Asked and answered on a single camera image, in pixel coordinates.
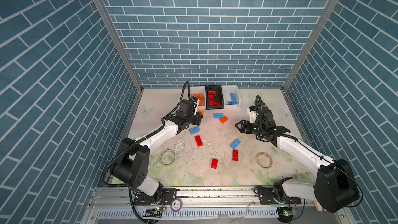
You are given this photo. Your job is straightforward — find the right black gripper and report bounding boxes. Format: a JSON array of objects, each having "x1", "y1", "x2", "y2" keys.
[{"x1": 234, "y1": 120, "x2": 264, "y2": 137}]

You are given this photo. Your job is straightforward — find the orange long lego chassis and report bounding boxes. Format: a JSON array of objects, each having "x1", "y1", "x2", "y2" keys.
[{"x1": 191, "y1": 93, "x2": 204, "y2": 106}]

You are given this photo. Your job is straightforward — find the red tall lego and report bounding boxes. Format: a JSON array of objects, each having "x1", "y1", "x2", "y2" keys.
[{"x1": 194, "y1": 135, "x2": 203, "y2": 147}]

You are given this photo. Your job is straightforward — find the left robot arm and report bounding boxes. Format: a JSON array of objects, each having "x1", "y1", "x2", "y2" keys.
[{"x1": 101, "y1": 96, "x2": 203, "y2": 201}]

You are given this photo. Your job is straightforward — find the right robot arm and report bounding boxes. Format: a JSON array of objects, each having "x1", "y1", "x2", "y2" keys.
[{"x1": 235, "y1": 98, "x2": 362, "y2": 213}]

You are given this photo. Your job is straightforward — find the left white bin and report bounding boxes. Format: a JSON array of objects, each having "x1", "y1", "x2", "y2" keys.
[{"x1": 190, "y1": 86, "x2": 206, "y2": 110}]

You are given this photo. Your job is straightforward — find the white bin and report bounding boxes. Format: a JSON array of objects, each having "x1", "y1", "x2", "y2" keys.
[
  {"x1": 221, "y1": 85, "x2": 241, "y2": 109},
  {"x1": 190, "y1": 86, "x2": 206, "y2": 110}
]

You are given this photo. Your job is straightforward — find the black middle bin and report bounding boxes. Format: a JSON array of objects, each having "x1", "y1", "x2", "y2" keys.
[{"x1": 205, "y1": 85, "x2": 224, "y2": 110}]

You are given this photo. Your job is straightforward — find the right white bin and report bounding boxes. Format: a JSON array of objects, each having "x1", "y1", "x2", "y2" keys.
[{"x1": 221, "y1": 85, "x2": 241, "y2": 109}]

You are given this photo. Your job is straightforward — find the purple tape roll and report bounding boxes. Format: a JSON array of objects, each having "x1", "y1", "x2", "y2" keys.
[{"x1": 170, "y1": 198, "x2": 182, "y2": 213}]

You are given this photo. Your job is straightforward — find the white pink device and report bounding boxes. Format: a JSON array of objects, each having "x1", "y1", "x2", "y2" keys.
[{"x1": 314, "y1": 202, "x2": 323, "y2": 212}]

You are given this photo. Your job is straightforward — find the right tape ring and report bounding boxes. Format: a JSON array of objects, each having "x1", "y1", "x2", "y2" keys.
[{"x1": 255, "y1": 152, "x2": 273, "y2": 169}]

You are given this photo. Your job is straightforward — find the tape ring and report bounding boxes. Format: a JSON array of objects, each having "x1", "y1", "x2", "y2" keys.
[
  {"x1": 255, "y1": 152, "x2": 273, "y2": 169},
  {"x1": 159, "y1": 149, "x2": 177, "y2": 167}
]

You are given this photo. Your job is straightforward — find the left tape ring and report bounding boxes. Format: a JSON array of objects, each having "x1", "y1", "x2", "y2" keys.
[{"x1": 159, "y1": 149, "x2": 177, "y2": 167}]

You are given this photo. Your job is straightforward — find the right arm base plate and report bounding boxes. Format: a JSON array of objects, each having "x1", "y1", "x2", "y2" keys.
[{"x1": 254, "y1": 186, "x2": 302, "y2": 205}]

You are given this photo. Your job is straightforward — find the metal front rail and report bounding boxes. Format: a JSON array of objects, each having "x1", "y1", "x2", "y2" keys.
[{"x1": 82, "y1": 186, "x2": 354, "y2": 224}]

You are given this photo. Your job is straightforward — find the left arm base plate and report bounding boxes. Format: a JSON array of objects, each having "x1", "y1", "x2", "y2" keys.
[{"x1": 133, "y1": 188, "x2": 177, "y2": 206}]

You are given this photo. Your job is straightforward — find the left black cable conduit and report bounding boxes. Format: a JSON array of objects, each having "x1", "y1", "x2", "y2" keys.
[{"x1": 101, "y1": 80, "x2": 191, "y2": 224}]

